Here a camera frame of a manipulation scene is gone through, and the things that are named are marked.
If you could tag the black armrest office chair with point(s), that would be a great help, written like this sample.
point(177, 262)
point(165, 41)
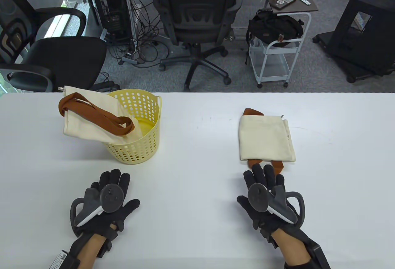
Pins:
point(61, 59)

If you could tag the person's left forearm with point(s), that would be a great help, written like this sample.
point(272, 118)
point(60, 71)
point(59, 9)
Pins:
point(88, 250)

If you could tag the flower print cream canvas bag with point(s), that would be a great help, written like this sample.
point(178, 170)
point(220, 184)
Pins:
point(265, 139)

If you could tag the black computer tower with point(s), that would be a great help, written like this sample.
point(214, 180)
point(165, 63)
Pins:
point(109, 6)

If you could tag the black wheeled cabinet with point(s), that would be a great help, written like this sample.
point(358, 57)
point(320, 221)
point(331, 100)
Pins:
point(361, 34)

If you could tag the black mesh office chair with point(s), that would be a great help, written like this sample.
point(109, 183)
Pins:
point(197, 18)

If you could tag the black backpack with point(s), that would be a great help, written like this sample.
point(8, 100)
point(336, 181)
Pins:
point(271, 28)

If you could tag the white rolling cart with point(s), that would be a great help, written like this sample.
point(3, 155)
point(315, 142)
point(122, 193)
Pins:
point(271, 65)

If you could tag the plain cream canvas bag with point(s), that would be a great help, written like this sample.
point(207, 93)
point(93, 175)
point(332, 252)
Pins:
point(80, 127)

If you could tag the person's right hand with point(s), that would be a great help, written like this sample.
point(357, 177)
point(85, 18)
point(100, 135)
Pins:
point(265, 219)

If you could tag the person's left hand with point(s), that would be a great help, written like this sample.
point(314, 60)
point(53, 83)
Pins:
point(108, 219)

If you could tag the yellow perforated plastic basket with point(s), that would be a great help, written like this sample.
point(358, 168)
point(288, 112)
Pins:
point(135, 154)

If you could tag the grey white right controller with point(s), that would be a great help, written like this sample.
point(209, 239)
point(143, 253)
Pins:
point(259, 198)

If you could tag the grey white left controller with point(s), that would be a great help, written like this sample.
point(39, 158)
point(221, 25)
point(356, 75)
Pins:
point(112, 198)

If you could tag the silver metal frame post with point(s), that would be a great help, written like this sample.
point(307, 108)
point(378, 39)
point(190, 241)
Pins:
point(129, 9)

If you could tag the grey white controller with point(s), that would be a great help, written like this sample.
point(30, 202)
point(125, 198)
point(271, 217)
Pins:
point(112, 198)
point(259, 198)

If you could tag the black square coaster pad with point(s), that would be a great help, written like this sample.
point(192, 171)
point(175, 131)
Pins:
point(284, 1)

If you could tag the grey power strip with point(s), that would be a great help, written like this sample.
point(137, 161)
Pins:
point(129, 60)

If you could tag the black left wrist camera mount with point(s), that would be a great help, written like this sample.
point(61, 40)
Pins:
point(105, 249)

